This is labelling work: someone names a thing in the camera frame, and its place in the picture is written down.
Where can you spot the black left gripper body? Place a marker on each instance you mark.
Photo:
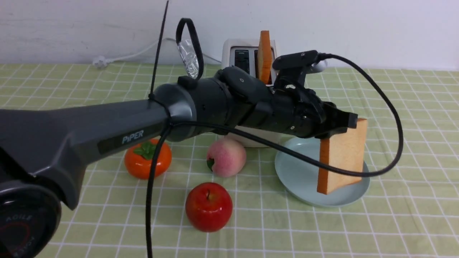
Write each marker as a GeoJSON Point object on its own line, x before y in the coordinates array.
{"type": "Point", "coordinates": [300, 113]}

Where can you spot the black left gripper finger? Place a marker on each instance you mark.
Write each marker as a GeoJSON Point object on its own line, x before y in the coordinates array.
{"type": "Point", "coordinates": [338, 121]}

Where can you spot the toast slice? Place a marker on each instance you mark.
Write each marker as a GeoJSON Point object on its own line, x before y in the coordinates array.
{"type": "Point", "coordinates": [344, 151]}
{"type": "Point", "coordinates": [264, 57]}

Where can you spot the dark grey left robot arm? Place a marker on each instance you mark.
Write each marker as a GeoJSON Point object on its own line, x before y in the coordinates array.
{"type": "Point", "coordinates": [44, 154]}

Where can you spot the light blue round plate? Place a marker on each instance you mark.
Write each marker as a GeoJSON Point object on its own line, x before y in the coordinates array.
{"type": "Point", "coordinates": [300, 179]}

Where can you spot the white two-slot toaster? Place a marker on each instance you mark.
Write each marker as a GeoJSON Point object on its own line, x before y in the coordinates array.
{"type": "Point", "coordinates": [243, 53]}

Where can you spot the pink fake peach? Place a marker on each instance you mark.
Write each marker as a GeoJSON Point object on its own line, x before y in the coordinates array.
{"type": "Point", "coordinates": [226, 157]}

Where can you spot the green checkered tablecloth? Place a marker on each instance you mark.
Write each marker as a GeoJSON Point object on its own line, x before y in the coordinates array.
{"type": "Point", "coordinates": [410, 212]}

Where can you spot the red fake apple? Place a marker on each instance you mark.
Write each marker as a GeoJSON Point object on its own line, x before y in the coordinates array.
{"type": "Point", "coordinates": [209, 207]}

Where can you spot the orange fake persimmon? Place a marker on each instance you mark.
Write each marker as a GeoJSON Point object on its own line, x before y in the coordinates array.
{"type": "Point", "coordinates": [138, 158]}

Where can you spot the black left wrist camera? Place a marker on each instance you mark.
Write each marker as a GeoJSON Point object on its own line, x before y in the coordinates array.
{"type": "Point", "coordinates": [292, 68]}

